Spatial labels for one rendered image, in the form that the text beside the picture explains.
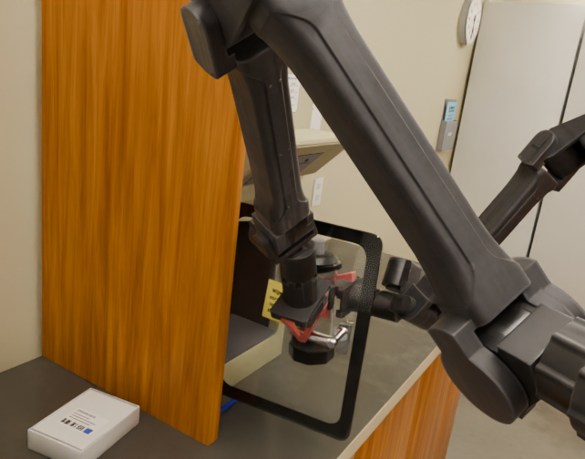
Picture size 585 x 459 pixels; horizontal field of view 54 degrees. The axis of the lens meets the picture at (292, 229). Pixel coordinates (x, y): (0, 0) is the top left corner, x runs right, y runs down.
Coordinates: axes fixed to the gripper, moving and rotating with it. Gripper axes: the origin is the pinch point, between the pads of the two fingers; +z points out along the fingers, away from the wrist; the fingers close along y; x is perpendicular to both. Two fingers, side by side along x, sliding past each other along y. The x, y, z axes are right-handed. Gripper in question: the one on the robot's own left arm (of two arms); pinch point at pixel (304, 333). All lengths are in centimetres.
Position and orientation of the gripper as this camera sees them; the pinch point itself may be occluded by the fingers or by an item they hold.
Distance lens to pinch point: 100.1
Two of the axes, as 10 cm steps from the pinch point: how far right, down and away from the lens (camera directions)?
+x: 8.9, 2.3, -4.0
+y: -4.5, 5.7, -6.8
